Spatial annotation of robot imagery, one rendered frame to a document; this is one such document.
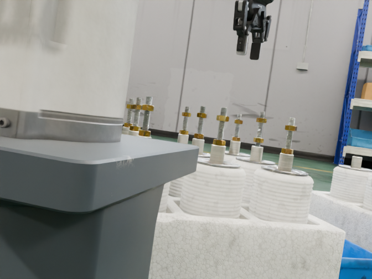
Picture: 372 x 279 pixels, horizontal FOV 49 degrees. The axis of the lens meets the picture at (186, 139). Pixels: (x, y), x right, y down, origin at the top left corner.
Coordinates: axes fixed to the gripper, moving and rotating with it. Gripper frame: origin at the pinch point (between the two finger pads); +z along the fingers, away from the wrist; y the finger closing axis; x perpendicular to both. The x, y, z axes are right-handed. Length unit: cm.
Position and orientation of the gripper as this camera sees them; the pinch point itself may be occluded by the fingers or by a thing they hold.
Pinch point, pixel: (248, 51)
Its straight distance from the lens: 92.1
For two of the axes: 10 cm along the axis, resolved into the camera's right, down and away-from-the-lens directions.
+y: 5.5, -0.1, 8.3
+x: -8.2, -1.6, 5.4
